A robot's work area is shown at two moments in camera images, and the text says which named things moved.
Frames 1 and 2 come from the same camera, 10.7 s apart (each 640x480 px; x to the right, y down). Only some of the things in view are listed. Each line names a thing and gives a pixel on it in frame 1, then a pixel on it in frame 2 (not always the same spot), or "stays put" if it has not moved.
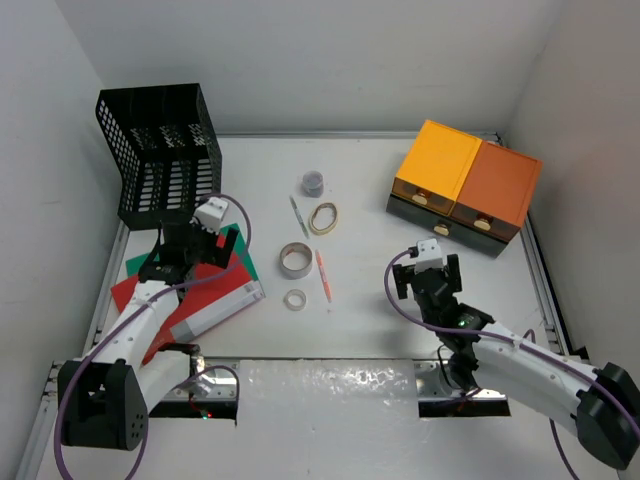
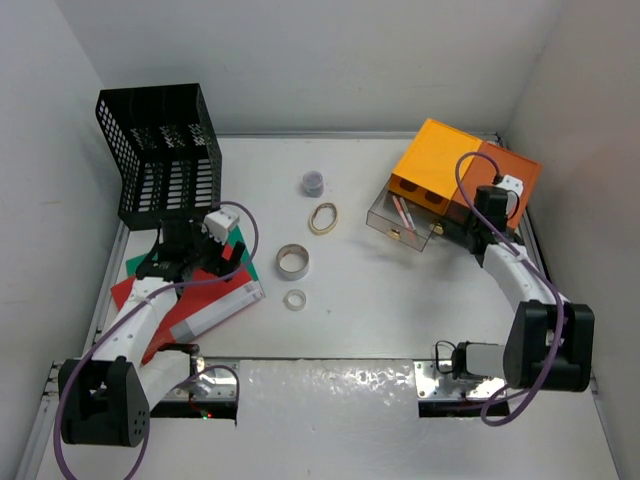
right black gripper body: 441,274 -> 471,224
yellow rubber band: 323,232 stays put
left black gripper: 216,255 stays put
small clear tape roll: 295,292 stays put
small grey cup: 313,184 stays put
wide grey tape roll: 296,260 stays put
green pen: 299,217 -> 407,213
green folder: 134,266 stays put
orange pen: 324,276 -> 401,213
